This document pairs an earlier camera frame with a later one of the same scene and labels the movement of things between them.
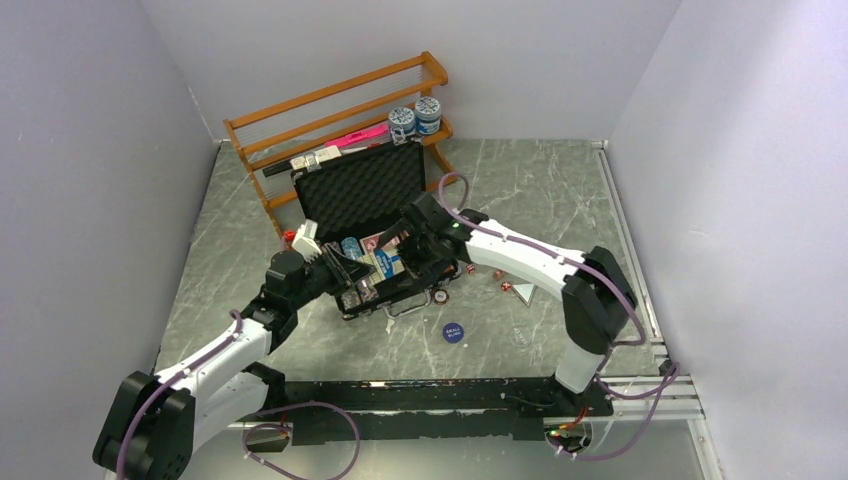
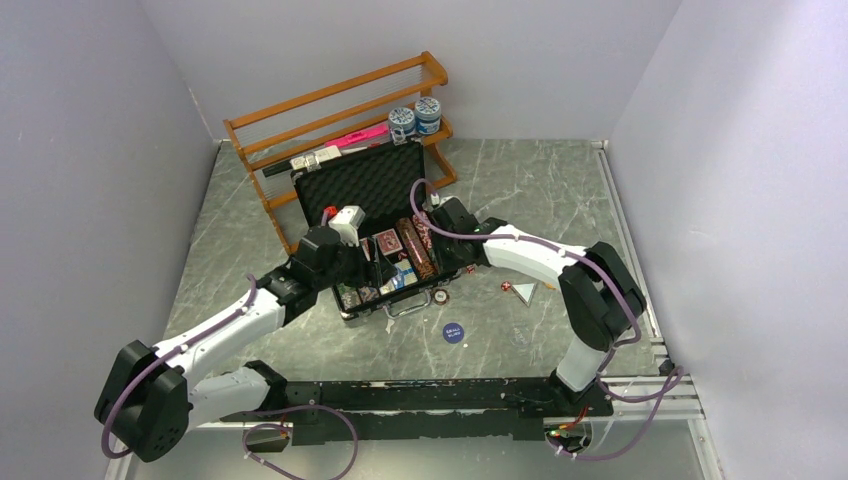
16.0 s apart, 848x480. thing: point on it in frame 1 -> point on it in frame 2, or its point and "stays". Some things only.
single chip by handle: (441, 297) stays
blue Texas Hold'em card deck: (390, 265) -> (405, 276)
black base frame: (429, 409) stays
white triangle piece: (524, 291) stays
